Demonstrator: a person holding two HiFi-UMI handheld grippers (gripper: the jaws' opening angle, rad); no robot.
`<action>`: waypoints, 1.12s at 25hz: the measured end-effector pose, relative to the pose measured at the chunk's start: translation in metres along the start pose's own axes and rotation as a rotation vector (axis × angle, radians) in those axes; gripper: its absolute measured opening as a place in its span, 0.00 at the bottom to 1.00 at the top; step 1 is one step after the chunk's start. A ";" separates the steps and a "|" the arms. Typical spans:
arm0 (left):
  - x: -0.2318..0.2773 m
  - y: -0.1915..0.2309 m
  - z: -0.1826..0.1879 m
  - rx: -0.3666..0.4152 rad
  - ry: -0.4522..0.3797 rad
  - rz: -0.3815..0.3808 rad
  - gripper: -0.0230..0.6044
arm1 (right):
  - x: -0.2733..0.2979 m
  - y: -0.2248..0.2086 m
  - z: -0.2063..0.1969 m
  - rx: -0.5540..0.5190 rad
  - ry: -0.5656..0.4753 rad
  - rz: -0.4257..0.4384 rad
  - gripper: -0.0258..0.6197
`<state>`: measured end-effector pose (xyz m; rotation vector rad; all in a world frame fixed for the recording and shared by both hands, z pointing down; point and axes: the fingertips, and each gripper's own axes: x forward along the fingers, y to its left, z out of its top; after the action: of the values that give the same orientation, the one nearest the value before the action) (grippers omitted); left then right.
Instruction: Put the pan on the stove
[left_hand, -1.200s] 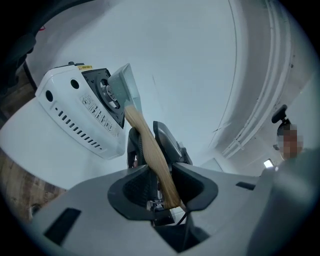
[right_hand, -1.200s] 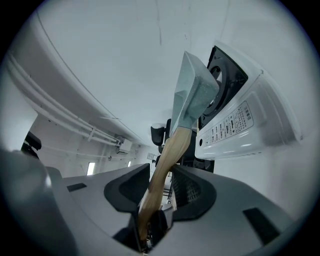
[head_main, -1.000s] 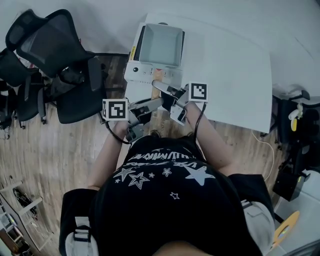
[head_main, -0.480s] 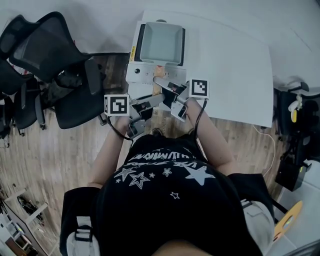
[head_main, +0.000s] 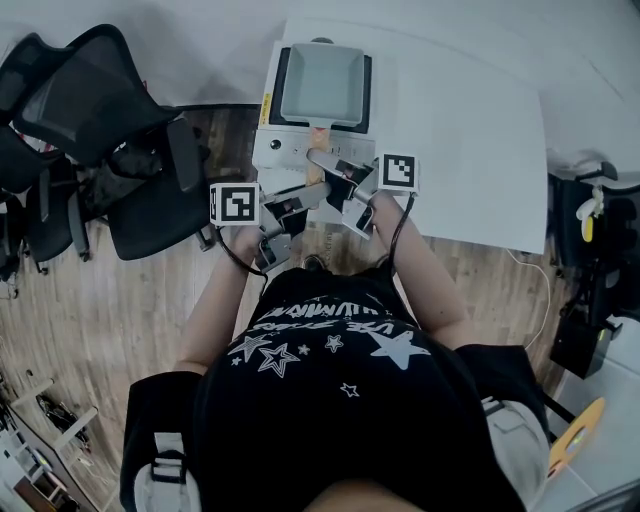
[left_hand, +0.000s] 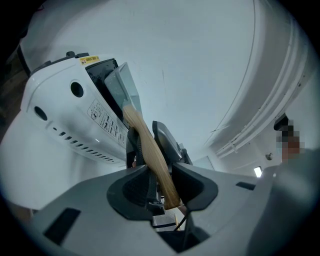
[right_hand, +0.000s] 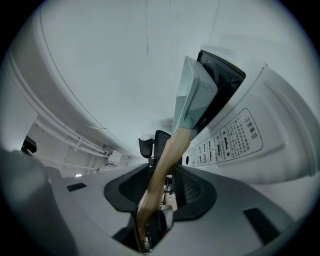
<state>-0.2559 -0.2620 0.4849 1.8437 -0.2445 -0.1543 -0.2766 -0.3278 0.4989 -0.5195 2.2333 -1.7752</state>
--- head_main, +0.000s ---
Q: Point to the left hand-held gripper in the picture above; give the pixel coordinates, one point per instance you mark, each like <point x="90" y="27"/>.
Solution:
<point x="234" y="205"/>

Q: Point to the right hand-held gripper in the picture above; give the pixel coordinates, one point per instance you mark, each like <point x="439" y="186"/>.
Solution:
<point x="399" y="172"/>

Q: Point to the white portable gas stove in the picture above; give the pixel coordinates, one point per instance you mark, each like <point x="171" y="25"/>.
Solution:
<point x="285" y="150"/>

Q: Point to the person's left forearm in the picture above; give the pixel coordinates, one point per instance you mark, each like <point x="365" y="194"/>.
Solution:
<point x="215" y="310"/>

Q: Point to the person's right forearm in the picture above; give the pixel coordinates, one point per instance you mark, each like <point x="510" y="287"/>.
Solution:
<point x="430" y="280"/>

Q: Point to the black star print t-shirt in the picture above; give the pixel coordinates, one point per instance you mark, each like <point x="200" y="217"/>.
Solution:
<point x="340" y="410"/>

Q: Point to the black mesh office chair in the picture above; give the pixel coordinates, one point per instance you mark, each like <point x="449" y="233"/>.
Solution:
<point x="35" y="210"/>
<point x="95" y="100"/>

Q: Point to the black equipment cart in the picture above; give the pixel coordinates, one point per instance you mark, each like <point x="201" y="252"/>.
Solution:
<point x="595" y="280"/>

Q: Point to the yellow round disc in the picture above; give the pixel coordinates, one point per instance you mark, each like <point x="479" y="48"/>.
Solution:
<point x="575" y="435"/>

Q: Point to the white metal frame stand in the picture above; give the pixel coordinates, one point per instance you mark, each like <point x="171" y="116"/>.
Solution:
<point x="55" y="425"/>

